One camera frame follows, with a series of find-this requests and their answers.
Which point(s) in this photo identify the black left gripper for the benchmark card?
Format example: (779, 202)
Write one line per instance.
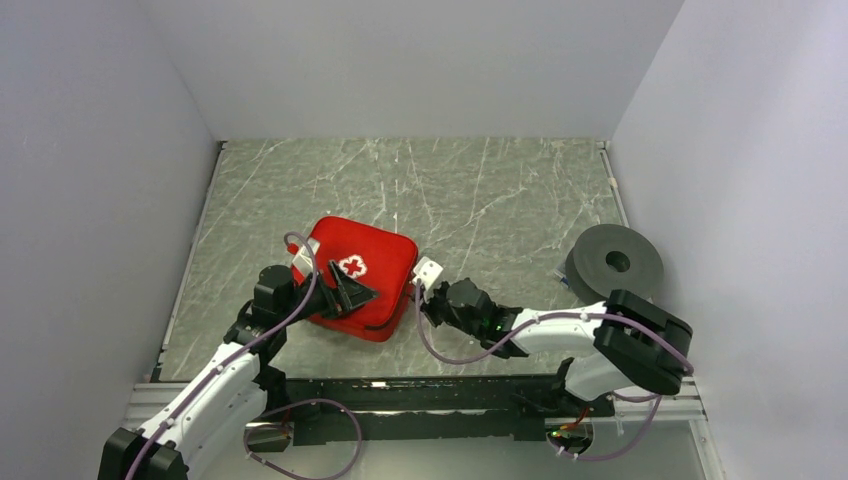
(351, 292)

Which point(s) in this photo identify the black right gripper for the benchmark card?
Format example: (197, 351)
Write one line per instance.
(428, 306)

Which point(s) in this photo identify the red medicine kit case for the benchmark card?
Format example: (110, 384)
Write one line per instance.
(376, 258)

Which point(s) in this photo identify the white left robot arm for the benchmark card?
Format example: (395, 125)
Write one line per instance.
(237, 385)

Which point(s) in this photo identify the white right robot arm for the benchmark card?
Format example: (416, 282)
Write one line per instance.
(620, 342)

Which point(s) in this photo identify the grey filament spool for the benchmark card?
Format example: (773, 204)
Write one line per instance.
(610, 257)

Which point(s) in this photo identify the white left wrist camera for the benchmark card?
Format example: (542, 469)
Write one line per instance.
(303, 261)

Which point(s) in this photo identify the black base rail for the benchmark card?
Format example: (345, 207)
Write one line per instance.
(520, 407)

